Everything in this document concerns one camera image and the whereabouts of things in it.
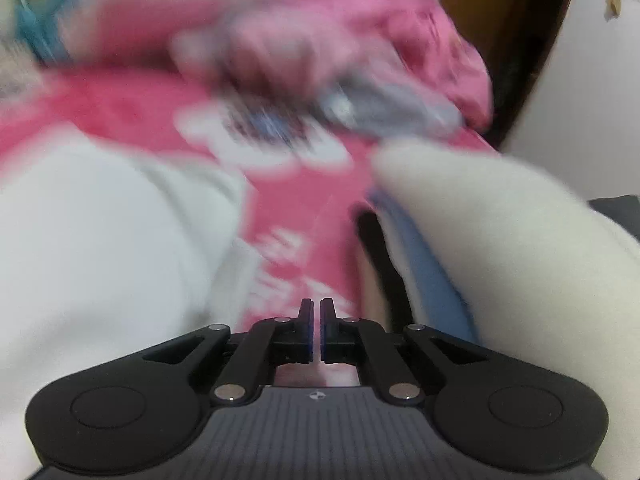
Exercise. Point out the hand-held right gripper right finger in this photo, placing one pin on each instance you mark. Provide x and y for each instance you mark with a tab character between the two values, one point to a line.
324	330

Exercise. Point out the blue folded garment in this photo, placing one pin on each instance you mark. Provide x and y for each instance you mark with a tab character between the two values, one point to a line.
425	270

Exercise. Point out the cream folded garment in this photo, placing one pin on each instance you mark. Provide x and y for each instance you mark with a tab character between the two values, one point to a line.
500	220

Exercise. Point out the dark grey object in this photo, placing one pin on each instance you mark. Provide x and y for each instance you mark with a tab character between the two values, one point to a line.
617	210

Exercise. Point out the white sweatshirt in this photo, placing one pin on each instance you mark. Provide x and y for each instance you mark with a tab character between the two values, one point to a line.
100	260

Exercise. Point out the beige folded garment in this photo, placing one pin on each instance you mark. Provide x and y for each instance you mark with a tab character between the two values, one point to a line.
375	295

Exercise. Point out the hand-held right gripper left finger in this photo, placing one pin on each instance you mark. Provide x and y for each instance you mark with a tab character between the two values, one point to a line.
311	330

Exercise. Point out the pink teal patterned duvet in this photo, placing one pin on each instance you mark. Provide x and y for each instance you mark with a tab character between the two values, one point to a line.
375	20

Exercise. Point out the pink floral blanket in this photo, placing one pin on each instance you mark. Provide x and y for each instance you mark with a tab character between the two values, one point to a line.
300	210

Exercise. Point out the beige wall hook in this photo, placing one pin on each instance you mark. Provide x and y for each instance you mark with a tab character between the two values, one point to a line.
613	4

